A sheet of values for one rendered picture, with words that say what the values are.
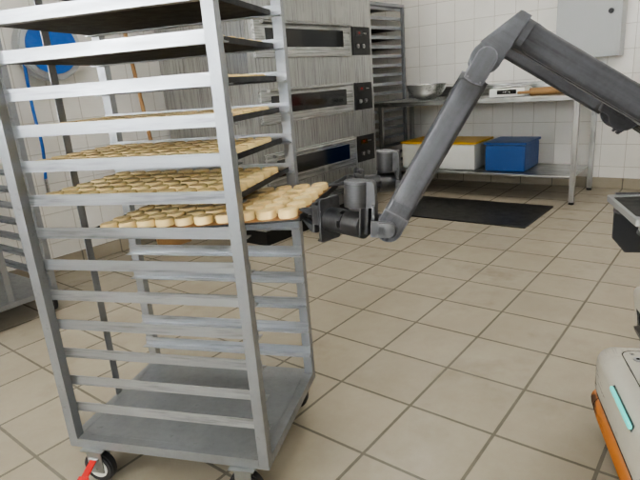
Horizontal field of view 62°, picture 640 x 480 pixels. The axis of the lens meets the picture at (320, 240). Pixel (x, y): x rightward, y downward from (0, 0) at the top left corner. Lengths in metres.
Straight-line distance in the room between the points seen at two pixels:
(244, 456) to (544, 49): 1.23
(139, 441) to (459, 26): 4.99
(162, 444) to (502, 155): 4.03
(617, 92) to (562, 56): 0.12
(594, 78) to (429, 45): 4.90
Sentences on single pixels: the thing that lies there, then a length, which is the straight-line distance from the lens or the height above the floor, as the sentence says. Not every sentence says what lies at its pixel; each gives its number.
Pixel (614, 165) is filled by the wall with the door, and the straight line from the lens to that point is 5.48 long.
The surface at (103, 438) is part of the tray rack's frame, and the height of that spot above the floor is 0.15.
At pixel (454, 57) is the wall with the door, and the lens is 5.85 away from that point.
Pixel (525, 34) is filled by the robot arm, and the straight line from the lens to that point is 1.10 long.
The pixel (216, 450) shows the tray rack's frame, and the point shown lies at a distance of 1.63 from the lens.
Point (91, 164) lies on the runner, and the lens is 1.46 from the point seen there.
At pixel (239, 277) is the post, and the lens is 1.30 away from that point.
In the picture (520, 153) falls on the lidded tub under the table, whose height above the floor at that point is 0.39.
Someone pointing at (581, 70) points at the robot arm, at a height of 1.10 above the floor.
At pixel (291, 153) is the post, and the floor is 0.91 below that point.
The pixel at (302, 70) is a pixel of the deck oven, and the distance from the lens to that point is 4.07.
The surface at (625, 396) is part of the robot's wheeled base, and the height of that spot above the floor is 0.27.
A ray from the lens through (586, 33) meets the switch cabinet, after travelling 5.26.
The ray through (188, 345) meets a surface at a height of 0.23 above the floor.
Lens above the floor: 1.12
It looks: 17 degrees down
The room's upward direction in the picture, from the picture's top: 4 degrees counter-clockwise
